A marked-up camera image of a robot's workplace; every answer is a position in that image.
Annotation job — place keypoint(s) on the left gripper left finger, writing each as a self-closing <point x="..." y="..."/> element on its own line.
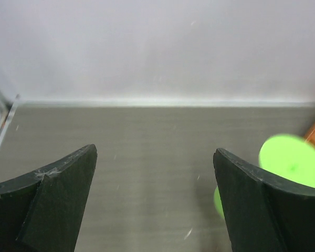
<point x="42" y="210"/>

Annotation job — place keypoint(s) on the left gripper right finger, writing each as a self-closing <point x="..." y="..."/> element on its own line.
<point x="263" y="212"/>

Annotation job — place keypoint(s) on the green wine glass front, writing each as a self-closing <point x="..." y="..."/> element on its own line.
<point x="289" y="156"/>

